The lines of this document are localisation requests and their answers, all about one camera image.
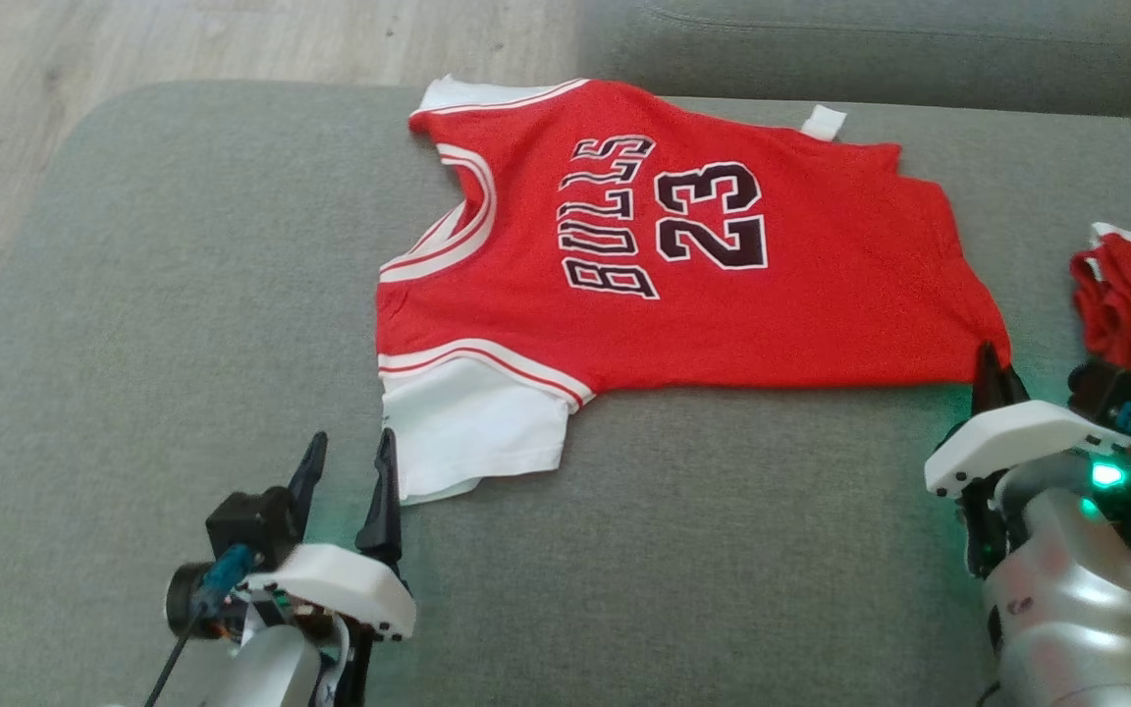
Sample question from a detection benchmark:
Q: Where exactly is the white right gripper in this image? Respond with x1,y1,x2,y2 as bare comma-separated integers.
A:
924,342,1131,580

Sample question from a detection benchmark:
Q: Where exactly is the red Bulls 23 jersey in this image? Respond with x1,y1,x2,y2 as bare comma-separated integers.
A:
374,74,1013,507

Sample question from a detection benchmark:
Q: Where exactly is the grey sofa seat cushion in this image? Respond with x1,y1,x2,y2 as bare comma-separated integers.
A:
0,79,1131,707

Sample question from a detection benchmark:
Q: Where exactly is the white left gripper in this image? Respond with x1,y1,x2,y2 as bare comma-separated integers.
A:
246,427,417,707

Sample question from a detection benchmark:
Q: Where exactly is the grey sofa back cushion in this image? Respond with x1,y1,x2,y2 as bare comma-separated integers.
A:
575,0,1131,121

